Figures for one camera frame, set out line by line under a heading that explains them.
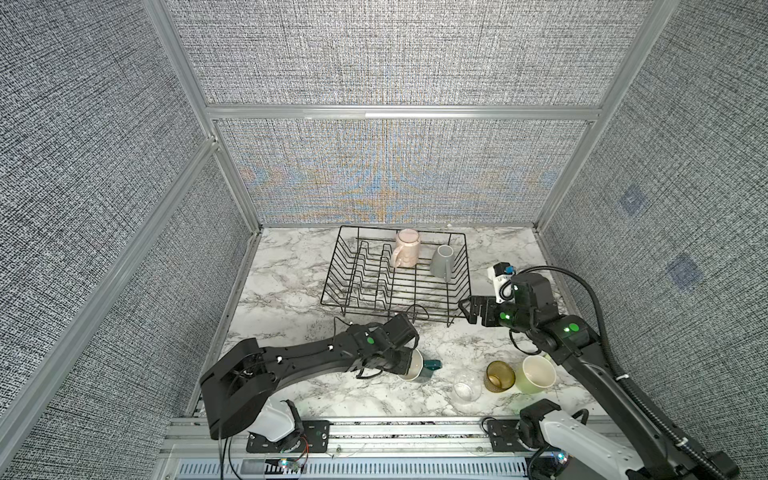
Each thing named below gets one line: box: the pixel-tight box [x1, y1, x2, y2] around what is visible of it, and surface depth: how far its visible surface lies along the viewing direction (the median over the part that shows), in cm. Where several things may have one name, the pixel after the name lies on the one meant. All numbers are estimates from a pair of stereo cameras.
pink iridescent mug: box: [391, 228, 421, 268], surface depth 100 cm
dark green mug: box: [399, 348, 443, 383], surface depth 73 cm
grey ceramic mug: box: [430, 244, 455, 282], surface depth 97 cm
